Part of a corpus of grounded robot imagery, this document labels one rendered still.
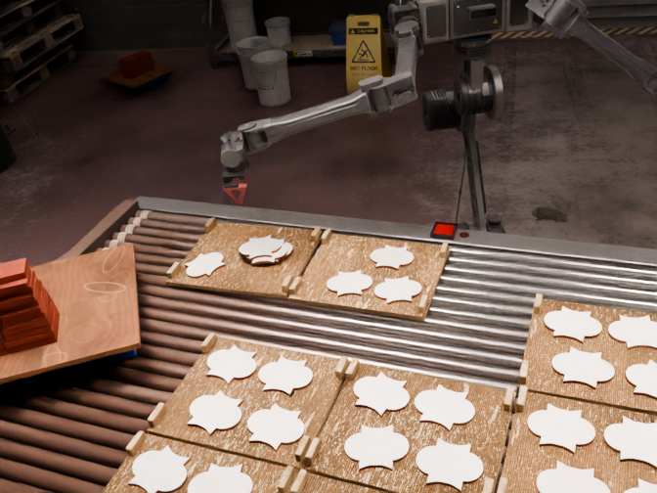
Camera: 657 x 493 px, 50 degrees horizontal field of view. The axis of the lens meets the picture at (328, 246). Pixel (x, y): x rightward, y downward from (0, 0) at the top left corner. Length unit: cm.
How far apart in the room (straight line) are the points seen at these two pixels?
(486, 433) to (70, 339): 109
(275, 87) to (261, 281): 369
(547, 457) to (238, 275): 108
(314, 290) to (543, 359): 69
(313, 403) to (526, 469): 52
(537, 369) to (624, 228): 234
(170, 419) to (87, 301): 48
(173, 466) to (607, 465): 95
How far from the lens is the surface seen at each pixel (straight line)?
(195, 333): 208
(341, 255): 224
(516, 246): 228
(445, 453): 164
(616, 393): 182
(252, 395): 182
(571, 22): 219
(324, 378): 183
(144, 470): 174
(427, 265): 216
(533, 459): 166
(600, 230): 406
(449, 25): 259
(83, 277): 224
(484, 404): 175
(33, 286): 196
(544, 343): 191
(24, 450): 195
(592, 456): 168
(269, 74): 571
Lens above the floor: 222
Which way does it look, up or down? 34 degrees down
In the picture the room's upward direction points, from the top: 8 degrees counter-clockwise
